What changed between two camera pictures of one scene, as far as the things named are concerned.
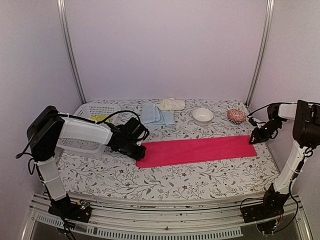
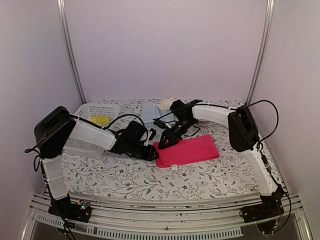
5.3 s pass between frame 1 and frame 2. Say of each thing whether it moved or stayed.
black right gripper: moved
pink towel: moved
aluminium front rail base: stayed
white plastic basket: stayed
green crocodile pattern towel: stayed
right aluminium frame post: stayed
